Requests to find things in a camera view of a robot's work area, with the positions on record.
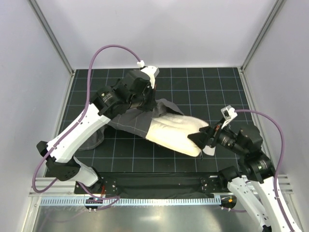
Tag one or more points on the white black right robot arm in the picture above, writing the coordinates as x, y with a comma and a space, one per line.
255, 184

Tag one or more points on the cream white pillow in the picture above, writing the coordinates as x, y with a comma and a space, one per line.
171, 131

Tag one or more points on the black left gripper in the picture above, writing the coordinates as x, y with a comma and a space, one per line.
149, 99

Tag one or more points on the aluminium frame rail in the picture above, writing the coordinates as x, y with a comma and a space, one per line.
284, 184

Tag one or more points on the aluminium corner post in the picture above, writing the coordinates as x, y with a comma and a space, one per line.
276, 8
50, 34

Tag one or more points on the left aluminium corner post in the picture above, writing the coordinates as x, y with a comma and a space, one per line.
50, 34

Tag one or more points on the slotted grey cable duct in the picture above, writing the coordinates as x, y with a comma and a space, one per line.
89, 201

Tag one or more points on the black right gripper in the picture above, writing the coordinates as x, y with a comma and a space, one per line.
212, 135

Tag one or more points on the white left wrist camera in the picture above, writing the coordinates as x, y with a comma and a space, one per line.
151, 71

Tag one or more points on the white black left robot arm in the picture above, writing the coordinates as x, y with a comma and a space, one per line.
103, 106

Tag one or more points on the dark grey checked pillowcase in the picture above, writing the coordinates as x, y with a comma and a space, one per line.
134, 121

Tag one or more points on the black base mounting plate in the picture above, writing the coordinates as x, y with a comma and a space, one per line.
167, 185

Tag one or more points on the black grid cutting mat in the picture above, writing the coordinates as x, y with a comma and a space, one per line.
198, 92

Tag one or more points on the right aluminium corner post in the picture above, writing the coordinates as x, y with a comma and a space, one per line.
276, 8

